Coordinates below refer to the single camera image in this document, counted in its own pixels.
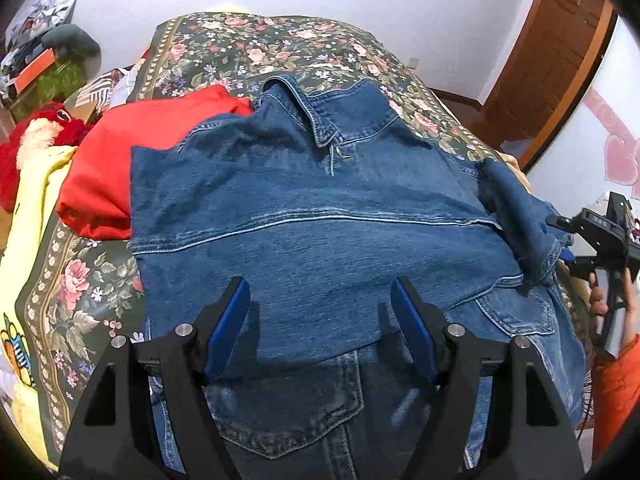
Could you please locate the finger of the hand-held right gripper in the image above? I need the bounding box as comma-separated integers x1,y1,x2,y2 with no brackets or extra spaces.
545,214,576,237
559,248,596,281

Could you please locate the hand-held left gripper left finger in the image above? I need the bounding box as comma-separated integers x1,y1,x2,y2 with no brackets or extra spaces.
59,276,251,480

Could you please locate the dark green cloth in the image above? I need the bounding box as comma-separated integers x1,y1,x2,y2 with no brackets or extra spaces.
42,24,102,62

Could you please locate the blue denim jacket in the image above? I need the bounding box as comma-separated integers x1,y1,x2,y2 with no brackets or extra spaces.
129,74,587,480

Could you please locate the green box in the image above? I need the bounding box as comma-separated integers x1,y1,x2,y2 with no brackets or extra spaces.
7,57,80,117

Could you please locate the red garment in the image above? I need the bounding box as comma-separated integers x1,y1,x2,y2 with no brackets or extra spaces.
55,85,255,241

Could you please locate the yellow printed blanket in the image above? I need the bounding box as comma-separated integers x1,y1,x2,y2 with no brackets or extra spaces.
0,146,81,471

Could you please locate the grey striped cloth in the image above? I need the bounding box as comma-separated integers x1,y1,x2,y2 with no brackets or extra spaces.
107,65,152,111

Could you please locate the orange box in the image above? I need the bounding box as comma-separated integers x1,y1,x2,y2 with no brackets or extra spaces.
14,49,56,94

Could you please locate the brown patterned cloth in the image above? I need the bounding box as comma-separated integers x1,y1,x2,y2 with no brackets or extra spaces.
75,67,120,111

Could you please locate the yellow pillow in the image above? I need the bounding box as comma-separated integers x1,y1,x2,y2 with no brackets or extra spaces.
204,2,252,15

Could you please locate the printed picture board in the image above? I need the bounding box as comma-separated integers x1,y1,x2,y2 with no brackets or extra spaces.
4,0,79,47

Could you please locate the floral bedspread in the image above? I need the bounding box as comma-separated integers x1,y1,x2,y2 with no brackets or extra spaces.
15,12,591,461

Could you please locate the brown wooden door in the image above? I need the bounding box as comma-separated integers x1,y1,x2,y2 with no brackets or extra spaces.
479,0,619,145

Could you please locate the person's right hand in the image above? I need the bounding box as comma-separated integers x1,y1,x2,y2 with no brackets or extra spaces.
586,270,640,358

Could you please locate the red plush toy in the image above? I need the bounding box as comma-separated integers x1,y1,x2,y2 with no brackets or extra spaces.
0,101,96,211

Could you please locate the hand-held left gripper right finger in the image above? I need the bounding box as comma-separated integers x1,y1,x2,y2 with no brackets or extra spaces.
391,276,586,480

